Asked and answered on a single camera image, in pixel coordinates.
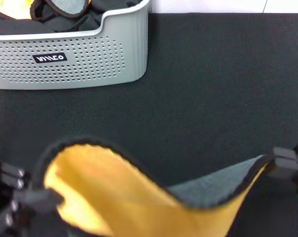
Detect yellow grey towel black trim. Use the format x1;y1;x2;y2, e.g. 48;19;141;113
0;0;91;23
36;135;275;237

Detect black tablecloth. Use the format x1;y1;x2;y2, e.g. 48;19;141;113
0;12;298;237

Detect grey perforated plastic storage box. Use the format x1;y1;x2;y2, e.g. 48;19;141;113
0;0;149;91

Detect dark grey cloth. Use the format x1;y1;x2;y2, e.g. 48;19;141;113
0;0;139;35

